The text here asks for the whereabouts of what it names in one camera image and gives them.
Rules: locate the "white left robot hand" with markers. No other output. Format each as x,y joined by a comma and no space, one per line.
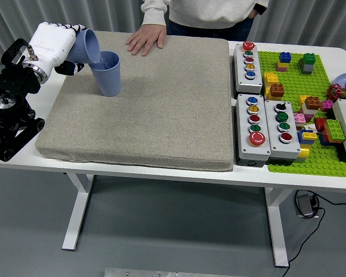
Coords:
50,46

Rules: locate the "person's right hand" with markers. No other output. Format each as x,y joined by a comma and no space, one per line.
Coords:
147,37

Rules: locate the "blue ribbed plastic cup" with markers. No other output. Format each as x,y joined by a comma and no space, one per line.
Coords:
109,82
85,49

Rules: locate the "person's right forearm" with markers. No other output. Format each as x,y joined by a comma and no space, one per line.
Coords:
155,13

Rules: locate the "grey pleated curtain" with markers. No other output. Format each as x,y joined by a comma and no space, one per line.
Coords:
17,11

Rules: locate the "person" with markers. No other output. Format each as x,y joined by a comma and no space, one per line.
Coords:
207,14

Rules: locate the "grey-brown fabric mat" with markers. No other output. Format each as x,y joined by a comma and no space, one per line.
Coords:
161,115

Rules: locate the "narrow five-button control box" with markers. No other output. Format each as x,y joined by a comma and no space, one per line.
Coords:
248,82

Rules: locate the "yellow toy brick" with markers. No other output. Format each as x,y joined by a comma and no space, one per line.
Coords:
303,154
269,78
310,135

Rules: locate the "pink toy brick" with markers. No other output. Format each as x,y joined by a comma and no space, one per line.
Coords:
281,68
326,105
300,118

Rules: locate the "blue toy brick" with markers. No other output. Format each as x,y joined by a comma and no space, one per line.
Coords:
285,57
301,139

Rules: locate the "brown toy brick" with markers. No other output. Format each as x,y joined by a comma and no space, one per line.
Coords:
277,90

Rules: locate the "five-button box large red mushroom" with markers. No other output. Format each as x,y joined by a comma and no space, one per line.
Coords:
245,150

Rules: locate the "green studded baseplate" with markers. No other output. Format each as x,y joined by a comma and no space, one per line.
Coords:
294,86

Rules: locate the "grey toy brick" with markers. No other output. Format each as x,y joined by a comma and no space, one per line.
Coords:
307,68

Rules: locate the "white table leg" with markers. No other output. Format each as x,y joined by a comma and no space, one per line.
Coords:
78,210
276,228

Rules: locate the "orange-brown toy brick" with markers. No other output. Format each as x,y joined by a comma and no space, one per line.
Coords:
312,103

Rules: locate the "white printed toy brick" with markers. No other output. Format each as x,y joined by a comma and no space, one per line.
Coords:
309,128

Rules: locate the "red toy brick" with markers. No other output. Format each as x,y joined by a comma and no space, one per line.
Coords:
320,124

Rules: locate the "red toy fruit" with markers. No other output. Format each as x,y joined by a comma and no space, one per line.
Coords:
334,91

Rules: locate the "light blue plate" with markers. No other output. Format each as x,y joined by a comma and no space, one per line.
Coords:
341,78

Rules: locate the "lime green toy brick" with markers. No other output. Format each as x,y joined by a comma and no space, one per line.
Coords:
335,130

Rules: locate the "white push-button control box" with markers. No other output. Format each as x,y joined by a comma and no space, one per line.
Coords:
344,124

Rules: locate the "grey power adapter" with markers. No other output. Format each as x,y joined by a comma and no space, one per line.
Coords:
305,205

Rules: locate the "four-button box black switch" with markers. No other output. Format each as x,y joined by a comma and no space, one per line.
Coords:
274,145

